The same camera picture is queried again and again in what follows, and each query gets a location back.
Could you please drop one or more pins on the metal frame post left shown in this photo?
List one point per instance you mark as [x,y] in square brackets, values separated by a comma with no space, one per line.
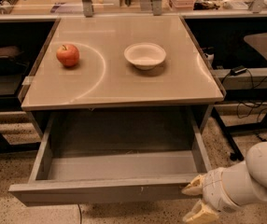
[87,8]

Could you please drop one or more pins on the white paper bowl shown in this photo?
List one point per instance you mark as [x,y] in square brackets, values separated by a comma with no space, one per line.
[145,56]

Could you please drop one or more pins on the black power adapter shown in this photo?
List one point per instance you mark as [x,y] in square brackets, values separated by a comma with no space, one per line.
[238,70]

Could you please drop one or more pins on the grey top drawer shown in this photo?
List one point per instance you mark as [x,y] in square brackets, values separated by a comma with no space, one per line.
[115,156]

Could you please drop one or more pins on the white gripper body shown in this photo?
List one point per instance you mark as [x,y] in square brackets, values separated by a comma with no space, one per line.
[212,187]

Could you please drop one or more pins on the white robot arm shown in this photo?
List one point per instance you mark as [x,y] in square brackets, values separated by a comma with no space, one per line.
[227,190]

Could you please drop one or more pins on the red apple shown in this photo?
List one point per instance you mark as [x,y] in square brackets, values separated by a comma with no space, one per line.
[67,55]

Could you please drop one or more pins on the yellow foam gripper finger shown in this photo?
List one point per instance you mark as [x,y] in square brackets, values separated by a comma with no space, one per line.
[201,213]
[195,186]

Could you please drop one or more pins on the black side table left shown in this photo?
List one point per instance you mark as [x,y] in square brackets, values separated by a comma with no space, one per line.
[15,65]

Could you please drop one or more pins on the grey drawer cabinet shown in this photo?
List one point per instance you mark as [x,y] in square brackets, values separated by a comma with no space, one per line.
[103,77]

